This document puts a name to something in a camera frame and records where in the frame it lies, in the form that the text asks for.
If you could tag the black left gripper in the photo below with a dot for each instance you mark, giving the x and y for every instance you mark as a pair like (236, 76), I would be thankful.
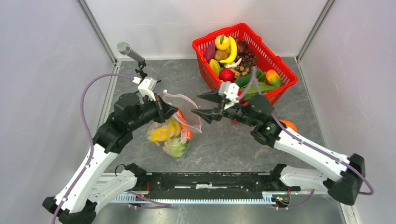
(165, 110)

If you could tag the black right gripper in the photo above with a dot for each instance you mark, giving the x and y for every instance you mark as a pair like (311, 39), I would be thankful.
(208, 114)

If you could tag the yellow banana bunch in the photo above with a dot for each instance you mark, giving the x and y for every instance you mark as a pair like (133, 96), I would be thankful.
(163, 132)

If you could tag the orange carrot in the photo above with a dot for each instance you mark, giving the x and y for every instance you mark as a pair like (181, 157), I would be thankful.
(186, 130)

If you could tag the clear pink zip top bag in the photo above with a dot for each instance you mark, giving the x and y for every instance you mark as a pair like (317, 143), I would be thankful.
(185, 104)

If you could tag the brown twig nut bunch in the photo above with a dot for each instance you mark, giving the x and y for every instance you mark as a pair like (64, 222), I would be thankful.
(244, 68)

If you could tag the green cucumber toy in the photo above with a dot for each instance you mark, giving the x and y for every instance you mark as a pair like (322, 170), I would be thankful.
(243, 80)

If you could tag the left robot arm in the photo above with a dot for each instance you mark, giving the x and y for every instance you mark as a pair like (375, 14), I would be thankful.
(79, 202)

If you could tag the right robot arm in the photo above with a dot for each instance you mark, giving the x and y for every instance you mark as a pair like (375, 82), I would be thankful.
(340, 175)

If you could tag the red tomato toy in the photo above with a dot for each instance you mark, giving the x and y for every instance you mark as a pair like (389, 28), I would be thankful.
(240, 99)

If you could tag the red apple toy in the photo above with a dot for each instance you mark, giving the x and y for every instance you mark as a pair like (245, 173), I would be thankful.
(226, 75)

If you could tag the yellow green starfruit toy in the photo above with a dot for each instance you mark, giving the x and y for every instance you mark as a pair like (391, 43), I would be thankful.
(215, 66)

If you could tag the white mushroom toy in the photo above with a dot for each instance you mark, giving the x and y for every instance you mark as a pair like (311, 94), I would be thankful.
(233, 65)

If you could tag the brown potato toy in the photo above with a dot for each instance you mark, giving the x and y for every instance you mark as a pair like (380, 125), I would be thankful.
(220, 55)

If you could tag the green leaf vegetable toy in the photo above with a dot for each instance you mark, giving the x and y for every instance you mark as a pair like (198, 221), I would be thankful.
(263, 88)

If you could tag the purple sweet potato toy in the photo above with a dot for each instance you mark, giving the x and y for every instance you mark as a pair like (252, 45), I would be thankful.
(209, 52)

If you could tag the black microphone tripod stand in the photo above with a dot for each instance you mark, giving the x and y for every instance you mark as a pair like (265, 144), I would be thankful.
(139, 70)

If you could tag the single yellow banana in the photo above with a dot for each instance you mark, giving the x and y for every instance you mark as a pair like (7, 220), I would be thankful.
(233, 53)

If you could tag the mango toy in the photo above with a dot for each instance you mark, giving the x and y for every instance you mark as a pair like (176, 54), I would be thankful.
(273, 78)

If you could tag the dark grape bunch toy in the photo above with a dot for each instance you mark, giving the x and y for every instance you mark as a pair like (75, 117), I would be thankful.
(243, 52)

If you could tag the red plastic basket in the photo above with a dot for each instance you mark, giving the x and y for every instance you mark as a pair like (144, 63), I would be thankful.
(268, 62)

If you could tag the grey microphone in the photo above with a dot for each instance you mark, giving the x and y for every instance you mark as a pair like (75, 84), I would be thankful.
(126, 50)

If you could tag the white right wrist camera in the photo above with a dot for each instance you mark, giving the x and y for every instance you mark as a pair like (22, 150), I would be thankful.
(229, 94)

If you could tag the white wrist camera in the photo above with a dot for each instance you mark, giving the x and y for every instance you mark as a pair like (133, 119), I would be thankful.
(229, 94)
(146, 87)

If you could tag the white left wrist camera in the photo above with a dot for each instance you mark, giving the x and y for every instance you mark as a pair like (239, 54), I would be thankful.
(146, 87)

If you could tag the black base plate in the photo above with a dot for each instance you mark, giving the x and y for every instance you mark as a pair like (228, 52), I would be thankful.
(210, 185)

